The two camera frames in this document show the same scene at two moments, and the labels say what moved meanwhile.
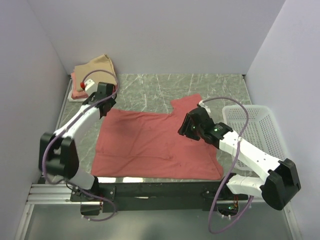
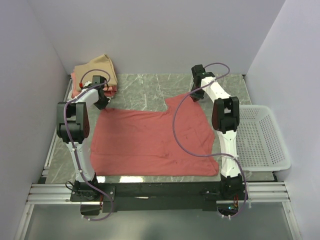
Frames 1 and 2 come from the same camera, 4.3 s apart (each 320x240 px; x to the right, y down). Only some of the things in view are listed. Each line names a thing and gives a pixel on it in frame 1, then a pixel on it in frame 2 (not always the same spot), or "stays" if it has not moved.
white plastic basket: x=262 y=131 stays
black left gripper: x=112 y=102 → x=103 y=105
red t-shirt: x=132 y=145 stays
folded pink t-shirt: x=76 y=94 stays
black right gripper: x=185 y=128 → x=196 y=97
